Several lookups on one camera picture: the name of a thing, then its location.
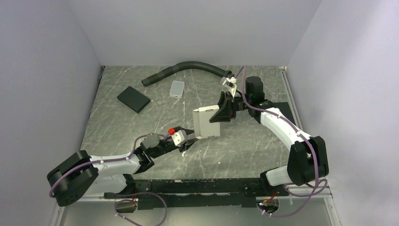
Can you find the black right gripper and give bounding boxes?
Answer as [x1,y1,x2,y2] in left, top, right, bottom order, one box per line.
[208,91,252,123]

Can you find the white cardboard box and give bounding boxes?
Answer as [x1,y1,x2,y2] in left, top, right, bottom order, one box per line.
[192,105,220,139]

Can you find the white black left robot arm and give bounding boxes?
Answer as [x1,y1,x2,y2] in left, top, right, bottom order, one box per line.
[47,127,199,207]

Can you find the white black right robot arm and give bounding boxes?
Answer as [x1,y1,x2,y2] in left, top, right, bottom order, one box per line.
[209,76,329,195]

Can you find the black flat rectangular box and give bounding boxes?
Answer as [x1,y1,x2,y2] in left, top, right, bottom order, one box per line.
[117,86,151,113]

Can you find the clear white plastic case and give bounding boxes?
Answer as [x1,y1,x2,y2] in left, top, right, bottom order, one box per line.
[169,81,185,98]

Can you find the black corrugated hose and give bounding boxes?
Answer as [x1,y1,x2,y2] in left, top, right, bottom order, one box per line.
[142,61,234,88]

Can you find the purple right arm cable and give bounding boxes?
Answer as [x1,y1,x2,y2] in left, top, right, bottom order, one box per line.
[233,65,328,218]

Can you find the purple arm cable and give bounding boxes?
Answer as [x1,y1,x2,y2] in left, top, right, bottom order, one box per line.
[48,132,172,199]
[233,65,328,218]

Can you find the black mounting base rail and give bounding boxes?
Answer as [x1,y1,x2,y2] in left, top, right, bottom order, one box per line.
[104,178,288,210]

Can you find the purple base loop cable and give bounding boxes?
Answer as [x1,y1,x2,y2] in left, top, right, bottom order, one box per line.
[114,188,169,226]

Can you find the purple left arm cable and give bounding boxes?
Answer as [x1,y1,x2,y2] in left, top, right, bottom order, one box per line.
[48,132,172,199]

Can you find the aluminium frame rail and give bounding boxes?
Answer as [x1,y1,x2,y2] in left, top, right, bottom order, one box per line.
[283,178,331,198]

